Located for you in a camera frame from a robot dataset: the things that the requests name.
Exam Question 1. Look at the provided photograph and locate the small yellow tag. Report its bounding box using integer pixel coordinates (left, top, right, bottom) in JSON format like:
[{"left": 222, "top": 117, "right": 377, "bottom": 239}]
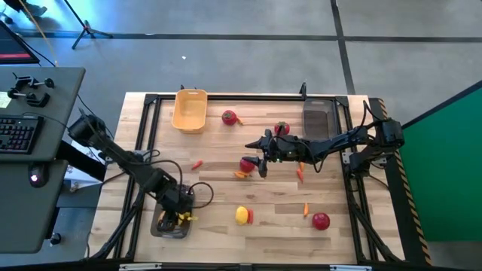
[{"left": 177, "top": 212, "right": 200, "bottom": 224}]

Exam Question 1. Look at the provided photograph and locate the red plastic tomato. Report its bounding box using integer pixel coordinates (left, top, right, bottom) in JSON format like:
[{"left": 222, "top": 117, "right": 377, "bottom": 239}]
[
  {"left": 311, "top": 212, "right": 331, "bottom": 231},
  {"left": 239, "top": 158, "right": 257, "bottom": 174},
  {"left": 221, "top": 109, "right": 238, "bottom": 126},
  {"left": 273, "top": 120, "right": 291, "bottom": 136}
]

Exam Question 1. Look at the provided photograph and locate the silver metal bracket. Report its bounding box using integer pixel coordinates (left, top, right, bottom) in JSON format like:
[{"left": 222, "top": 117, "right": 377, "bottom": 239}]
[
  {"left": 329, "top": 264, "right": 373, "bottom": 271},
  {"left": 118, "top": 262, "right": 163, "bottom": 271}
]

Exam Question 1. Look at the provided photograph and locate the black monitor with red stripe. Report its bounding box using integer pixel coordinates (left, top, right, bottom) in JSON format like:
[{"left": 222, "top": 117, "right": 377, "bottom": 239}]
[{"left": 0, "top": 20, "right": 41, "bottom": 65}]

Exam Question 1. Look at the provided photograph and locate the opaque grey plastic basket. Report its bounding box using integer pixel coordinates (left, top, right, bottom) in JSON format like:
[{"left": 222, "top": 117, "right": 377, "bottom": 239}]
[{"left": 149, "top": 183, "right": 196, "bottom": 239}]

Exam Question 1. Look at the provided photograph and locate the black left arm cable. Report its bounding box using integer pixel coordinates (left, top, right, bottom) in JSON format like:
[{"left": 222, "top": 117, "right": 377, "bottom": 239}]
[{"left": 145, "top": 149, "right": 215, "bottom": 210}]

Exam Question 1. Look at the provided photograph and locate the yellow plastic lemon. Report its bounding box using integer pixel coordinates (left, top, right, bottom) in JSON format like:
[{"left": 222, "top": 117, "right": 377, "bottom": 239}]
[{"left": 234, "top": 206, "right": 249, "bottom": 226}]

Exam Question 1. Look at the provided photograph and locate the yellow floor cable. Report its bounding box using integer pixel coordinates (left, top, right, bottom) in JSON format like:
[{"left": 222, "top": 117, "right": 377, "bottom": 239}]
[{"left": 17, "top": 0, "right": 59, "bottom": 68}]

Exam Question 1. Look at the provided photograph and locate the white patterned cloth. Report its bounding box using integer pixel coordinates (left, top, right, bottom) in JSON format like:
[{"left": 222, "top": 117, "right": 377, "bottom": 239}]
[{"left": 63, "top": 165, "right": 105, "bottom": 193}]

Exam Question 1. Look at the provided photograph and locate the orange plastic basket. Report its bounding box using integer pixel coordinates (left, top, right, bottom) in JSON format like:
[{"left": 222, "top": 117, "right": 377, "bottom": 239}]
[{"left": 171, "top": 88, "right": 209, "bottom": 135}]

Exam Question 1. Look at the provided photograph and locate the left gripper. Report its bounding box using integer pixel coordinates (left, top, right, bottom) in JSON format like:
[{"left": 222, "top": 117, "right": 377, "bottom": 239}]
[{"left": 157, "top": 183, "right": 195, "bottom": 233}]

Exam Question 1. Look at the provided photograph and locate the black yellow striped edge strip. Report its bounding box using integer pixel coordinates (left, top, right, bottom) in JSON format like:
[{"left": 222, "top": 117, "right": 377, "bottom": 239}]
[{"left": 377, "top": 98, "right": 434, "bottom": 266}]

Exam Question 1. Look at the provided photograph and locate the black tripod stand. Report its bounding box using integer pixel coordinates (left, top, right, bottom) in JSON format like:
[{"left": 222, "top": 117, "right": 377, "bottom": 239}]
[{"left": 62, "top": 0, "right": 114, "bottom": 50}]

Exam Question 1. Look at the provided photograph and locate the black keyboard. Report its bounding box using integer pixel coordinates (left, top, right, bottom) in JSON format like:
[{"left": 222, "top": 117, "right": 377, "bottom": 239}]
[{"left": 0, "top": 114, "right": 45, "bottom": 156}]

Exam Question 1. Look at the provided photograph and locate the translucent grey plastic basket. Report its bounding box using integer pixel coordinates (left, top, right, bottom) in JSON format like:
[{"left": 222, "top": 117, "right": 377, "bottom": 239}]
[{"left": 302, "top": 98, "right": 338, "bottom": 141}]

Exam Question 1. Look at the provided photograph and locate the black aluminium table frame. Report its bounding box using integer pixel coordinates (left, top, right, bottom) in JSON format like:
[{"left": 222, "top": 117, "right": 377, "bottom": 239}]
[{"left": 88, "top": 93, "right": 404, "bottom": 264}]

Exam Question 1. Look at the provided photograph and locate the grey desk top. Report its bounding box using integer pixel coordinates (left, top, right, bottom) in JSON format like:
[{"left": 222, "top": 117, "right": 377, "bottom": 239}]
[
  {"left": 0, "top": 66, "right": 87, "bottom": 163},
  {"left": 0, "top": 160, "right": 69, "bottom": 254}
]

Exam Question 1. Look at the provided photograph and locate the black computer mouse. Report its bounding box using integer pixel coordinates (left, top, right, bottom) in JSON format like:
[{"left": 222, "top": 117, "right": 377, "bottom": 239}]
[{"left": 27, "top": 162, "right": 50, "bottom": 188}]

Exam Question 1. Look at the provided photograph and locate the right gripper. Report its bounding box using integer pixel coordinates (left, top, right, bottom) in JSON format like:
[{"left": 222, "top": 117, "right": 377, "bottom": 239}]
[{"left": 245, "top": 129, "right": 310, "bottom": 179}]

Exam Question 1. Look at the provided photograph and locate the person's foot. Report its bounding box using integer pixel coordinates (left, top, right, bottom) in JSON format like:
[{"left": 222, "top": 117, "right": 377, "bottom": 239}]
[{"left": 14, "top": 0, "right": 49, "bottom": 18}]

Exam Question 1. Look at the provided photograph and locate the black screw clamp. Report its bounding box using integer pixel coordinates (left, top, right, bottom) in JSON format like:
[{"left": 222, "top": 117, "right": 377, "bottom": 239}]
[
  {"left": 12, "top": 72, "right": 56, "bottom": 90},
  {"left": 6, "top": 88, "right": 51, "bottom": 108}
]

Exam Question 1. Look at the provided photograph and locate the green floor mat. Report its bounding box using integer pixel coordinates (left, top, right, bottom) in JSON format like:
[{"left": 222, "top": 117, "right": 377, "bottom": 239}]
[{"left": 394, "top": 80, "right": 482, "bottom": 242}]

